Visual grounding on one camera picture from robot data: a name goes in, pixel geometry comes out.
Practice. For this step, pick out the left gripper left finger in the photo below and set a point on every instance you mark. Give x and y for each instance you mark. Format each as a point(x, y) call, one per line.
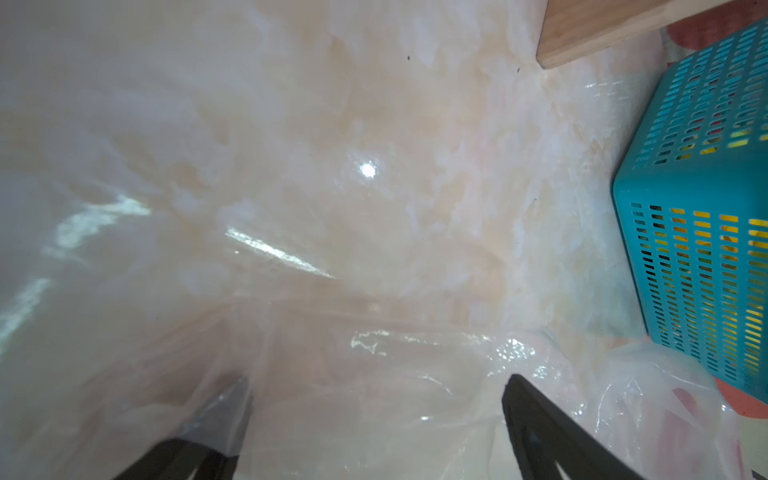
point(205, 446)

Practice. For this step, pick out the banana bunch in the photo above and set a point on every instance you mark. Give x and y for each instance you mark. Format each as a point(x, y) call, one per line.
point(702, 260)

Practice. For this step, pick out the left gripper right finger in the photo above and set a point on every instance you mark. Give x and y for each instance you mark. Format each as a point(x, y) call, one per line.
point(548, 444)

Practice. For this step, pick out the wooden shelf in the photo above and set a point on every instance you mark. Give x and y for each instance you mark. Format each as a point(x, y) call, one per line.
point(573, 29)

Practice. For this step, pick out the teal plastic basket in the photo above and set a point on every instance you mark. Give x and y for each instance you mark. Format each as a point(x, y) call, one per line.
point(716, 91)

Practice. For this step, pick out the zip-top bag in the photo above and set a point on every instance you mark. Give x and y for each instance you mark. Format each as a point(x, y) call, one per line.
point(662, 414)
point(324, 388)

